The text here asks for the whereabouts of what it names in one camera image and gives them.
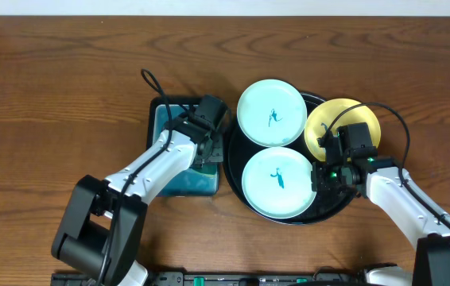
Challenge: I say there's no green yellow sponge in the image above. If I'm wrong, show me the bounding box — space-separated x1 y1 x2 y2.
192 163 219 176

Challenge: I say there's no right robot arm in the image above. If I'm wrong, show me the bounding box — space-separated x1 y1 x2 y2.
312 157 450 285

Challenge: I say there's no white plate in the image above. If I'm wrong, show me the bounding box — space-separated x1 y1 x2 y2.
236 79 308 147
241 147 316 219

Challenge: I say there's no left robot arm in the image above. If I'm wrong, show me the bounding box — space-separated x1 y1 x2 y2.
51 118 223 285

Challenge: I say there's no rectangular black water tray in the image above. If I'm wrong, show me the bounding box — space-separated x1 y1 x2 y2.
146 97 219 197

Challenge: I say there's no yellow plate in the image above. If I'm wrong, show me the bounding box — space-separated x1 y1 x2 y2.
304 99 381 162

